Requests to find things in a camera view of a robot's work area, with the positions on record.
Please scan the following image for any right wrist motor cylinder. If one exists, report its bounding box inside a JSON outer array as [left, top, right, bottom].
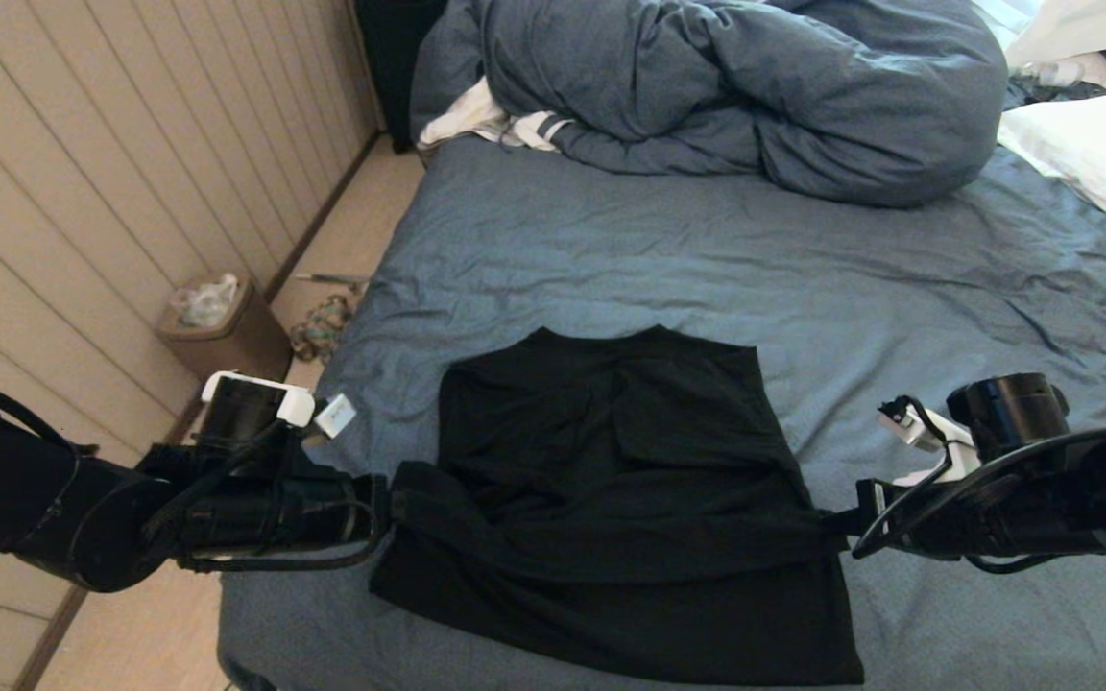
[[947, 374, 1072, 457]]

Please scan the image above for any white blanket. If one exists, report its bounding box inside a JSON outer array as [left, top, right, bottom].
[[1004, 0, 1106, 68]]

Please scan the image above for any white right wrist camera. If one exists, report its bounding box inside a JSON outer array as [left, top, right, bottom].
[[878, 395, 981, 486]]

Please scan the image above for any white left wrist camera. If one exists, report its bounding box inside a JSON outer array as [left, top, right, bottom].
[[313, 393, 358, 440]]

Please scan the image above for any black t-shirt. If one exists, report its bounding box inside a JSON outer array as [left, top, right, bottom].
[[368, 324, 866, 687]]

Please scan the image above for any colourful rope toy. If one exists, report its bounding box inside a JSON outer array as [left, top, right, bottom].
[[286, 293, 354, 366]]

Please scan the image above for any wrist motor cylinder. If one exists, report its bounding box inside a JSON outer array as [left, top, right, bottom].
[[947, 374, 1072, 457], [193, 372, 316, 450]]

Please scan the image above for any clear plastic bin liner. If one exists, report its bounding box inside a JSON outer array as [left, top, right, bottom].
[[169, 274, 239, 327]]

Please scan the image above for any dark grey crumpled cloth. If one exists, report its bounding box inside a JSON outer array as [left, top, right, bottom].
[[1004, 77, 1106, 108]]

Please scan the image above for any blue crumpled duvet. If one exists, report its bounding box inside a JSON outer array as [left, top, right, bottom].
[[409, 0, 1010, 209]]

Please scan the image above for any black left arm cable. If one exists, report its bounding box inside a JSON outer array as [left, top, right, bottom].
[[0, 372, 391, 574]]

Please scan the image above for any white striped cloth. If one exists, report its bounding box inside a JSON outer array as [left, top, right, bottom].
[[417, 77, 573, 152]]

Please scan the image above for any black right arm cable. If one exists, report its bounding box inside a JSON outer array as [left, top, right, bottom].
[[851, 395, 1106, 574]]

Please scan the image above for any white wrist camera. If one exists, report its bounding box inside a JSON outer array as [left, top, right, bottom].
[[878, 395, 981, 486], [313, 393, 358, 440]]

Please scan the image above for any left wrist motor cylinder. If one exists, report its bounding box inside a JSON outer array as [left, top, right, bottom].
[[193, 372, 316, 450]]

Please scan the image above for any blue bed sheet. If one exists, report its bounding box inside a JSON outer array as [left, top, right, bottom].
[[217, 134, 1106, 691]]

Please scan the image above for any white pillow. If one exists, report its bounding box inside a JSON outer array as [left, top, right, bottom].
[[998, 91, 1106, 265]]

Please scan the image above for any brown trash bin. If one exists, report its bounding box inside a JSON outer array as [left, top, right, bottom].
[[155, 274, 293, 385]]

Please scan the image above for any black nightstand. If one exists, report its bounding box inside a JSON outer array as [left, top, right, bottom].
[[353, 0, 448, 153]]

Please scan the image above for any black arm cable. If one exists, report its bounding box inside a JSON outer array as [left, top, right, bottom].
[[0, 372, 391, 574], [851, 395, 1106, 574]]

